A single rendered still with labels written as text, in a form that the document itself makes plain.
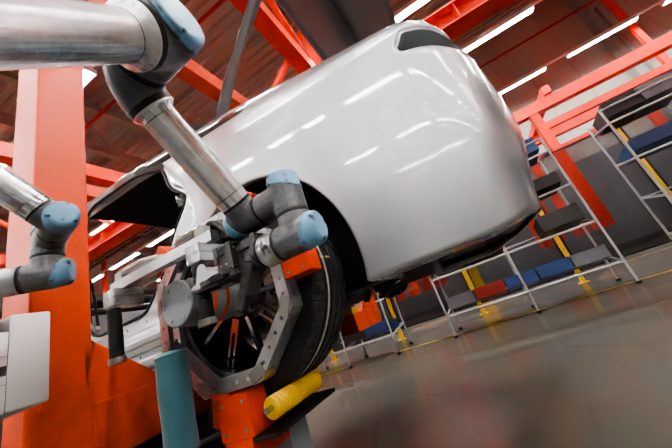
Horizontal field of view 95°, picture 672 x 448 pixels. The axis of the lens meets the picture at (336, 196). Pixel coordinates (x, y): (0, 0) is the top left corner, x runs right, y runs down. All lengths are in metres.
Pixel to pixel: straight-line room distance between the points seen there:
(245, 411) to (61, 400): 0.52
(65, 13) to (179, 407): 0.92
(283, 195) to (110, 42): 0.38
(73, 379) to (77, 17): 1.02
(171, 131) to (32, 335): 0.43
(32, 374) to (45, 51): 0.36
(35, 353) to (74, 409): 0.83
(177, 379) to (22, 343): 0.66
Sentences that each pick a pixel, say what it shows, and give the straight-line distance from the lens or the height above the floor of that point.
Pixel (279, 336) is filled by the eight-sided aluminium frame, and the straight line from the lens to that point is 0.97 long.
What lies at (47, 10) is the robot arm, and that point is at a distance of 0.55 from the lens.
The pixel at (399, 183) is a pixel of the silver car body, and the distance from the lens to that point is 1.06.
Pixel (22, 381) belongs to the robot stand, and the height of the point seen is 0.71.
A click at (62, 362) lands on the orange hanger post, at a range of 1.30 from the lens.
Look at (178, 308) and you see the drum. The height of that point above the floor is 0.83.
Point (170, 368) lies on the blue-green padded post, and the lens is 1.09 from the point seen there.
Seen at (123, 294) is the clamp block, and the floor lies 0.93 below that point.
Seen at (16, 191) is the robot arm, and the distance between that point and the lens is 1.08.
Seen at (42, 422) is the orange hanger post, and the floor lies 0.68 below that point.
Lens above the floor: 0.66
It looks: 21 degrees up
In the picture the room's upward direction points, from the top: 20 degrees counter-clockwise
